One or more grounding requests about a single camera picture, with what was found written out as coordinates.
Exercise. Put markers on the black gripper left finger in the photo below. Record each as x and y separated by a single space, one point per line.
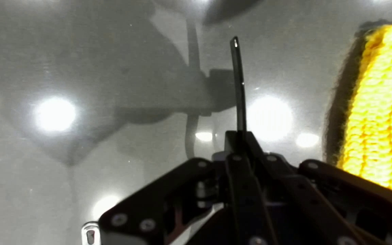
159 191

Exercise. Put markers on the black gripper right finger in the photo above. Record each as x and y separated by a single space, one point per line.
340 191

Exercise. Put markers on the black serving spoon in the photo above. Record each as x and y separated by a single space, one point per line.
238 86

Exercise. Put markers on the yellow crochet cloth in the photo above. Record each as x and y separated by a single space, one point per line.
381 113

